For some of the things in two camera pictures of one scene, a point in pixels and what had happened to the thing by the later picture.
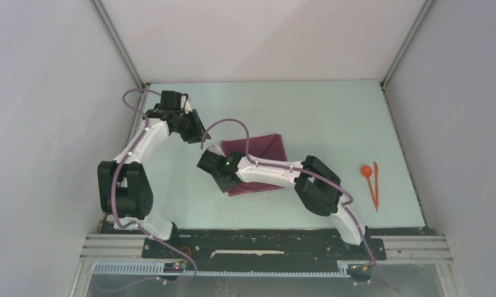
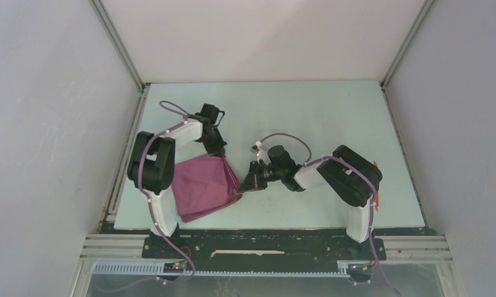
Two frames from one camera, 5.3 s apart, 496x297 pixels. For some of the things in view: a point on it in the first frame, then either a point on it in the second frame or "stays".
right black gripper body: x=223 y=186 -> x=267 y=174
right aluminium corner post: x=428 y=5 stays
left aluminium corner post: x=115 y=38 stays
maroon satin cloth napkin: x=269 y=147 -> x=202 y=185
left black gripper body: x=189 y=127 -> x=213 y=143
